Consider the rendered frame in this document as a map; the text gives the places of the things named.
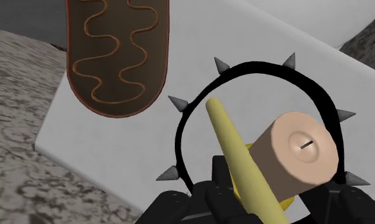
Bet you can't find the black spiked collar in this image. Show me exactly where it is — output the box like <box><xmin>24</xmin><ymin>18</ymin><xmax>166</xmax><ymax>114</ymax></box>
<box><xmin>156</xmin><ymin>52</ymin><xmax>371</xmax><ymax>195</ymax></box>

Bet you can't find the pale yellow tapered stick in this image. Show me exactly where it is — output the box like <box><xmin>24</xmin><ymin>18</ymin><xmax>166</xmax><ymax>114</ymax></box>
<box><xmin>205</xmin><ymin>97</ymin><xmax>290</xmax><ymax>224</ymax></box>

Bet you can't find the brown oval squiggle-patterned dish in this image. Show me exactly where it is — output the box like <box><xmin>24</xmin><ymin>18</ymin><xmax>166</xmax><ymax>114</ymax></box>
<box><xmin>65</xmin><ymin>0</ymin><xmax>170</xmax><ymax>118</ymax></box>

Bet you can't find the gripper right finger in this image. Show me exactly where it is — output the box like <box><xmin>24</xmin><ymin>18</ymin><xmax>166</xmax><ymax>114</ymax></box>
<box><xmin>299</xmin><ymin>181</ymin><xmax>375</xmax><ymax>224</ymax></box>

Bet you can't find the bright yellow small object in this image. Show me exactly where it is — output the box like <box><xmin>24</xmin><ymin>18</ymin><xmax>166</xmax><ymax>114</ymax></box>
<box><xmin>229</xmin><ymin>143</ymin><xmax>295</xmax><ymax>213</ymax></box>

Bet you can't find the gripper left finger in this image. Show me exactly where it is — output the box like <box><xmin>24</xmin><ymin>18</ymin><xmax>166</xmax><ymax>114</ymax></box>
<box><xmin>134</xmin><ymin>155</ymin><xmax>263</xmax><ymax>224</ymax></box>

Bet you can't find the beige cylinder candle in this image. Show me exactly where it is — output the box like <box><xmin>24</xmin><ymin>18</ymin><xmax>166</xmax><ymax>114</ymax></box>
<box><xmin>247</xmin><ymin>111</ymin><xmax>339</xmax><ymax>202</ymax></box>

